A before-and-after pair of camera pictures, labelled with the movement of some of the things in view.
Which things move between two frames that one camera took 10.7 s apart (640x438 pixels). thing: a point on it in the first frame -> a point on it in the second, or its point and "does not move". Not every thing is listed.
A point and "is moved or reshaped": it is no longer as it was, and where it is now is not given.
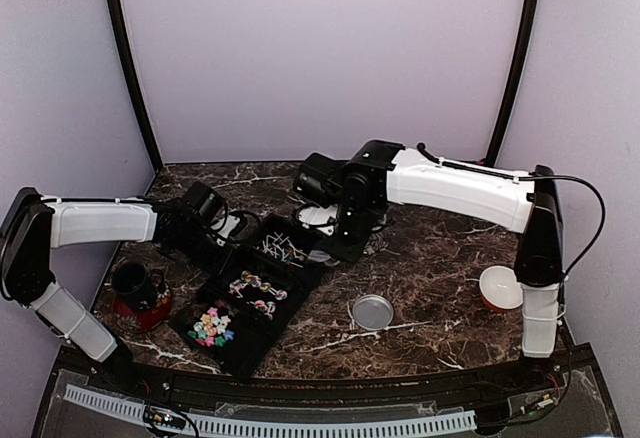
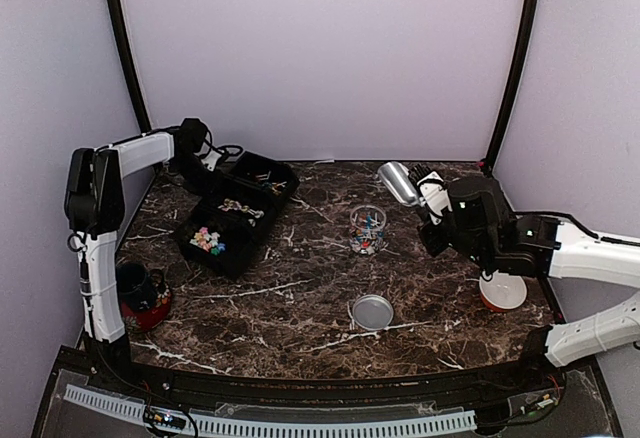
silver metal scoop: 319,256 is moved or reshaped
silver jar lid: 372,311 does not move
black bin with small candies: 266,293 -> 254,215
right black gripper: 350,253 -> 433,244
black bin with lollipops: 283,244 -> 263,173
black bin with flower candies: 225,334 is moved or reshaped
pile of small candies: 249,279 -> 230,204
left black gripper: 220,265 -> 210,187
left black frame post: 121,31 does not move
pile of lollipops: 283,249 -> 276,187
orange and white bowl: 500,290 does not move
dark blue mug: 131,280 does not move
